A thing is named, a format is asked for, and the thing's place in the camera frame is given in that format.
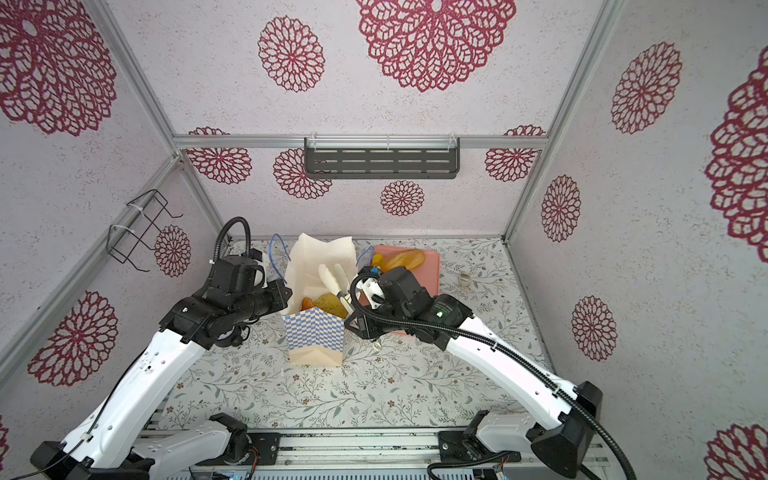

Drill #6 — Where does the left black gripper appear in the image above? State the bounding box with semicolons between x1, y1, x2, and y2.
233;278;293;325

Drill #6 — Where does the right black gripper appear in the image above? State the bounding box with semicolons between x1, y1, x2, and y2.
343;304;415;340

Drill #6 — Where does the blue checkered paper bag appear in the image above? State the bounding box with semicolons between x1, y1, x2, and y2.
276;234;358;367

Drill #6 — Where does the yellow croissant bread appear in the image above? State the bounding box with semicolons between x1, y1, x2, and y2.
371;253;384;268

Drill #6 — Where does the long baguette bread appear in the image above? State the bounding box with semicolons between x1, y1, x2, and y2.
378;249;426;272

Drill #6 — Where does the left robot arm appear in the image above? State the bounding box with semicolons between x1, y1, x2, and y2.
30;248;292;479

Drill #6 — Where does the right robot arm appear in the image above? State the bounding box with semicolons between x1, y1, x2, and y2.
345;267;603;478

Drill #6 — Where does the pink plastic tray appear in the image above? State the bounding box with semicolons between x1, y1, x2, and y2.
358;245;440;296

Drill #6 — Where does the tape roll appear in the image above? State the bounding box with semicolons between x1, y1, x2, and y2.
458;272;473;288

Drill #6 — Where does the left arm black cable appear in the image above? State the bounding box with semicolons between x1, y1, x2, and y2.
212;216;252;262

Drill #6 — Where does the aluminium front rail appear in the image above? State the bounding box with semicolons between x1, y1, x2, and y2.
137;427;619;479

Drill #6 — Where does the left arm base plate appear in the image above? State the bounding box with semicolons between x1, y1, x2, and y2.
199;413;281;466

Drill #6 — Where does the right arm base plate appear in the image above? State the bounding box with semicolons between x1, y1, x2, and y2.
437;430;488;464

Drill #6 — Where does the black wire rack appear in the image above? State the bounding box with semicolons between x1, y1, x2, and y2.
105;189;183;273

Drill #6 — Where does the grey wall shelf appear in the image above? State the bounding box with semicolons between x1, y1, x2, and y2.
304;137;460;180

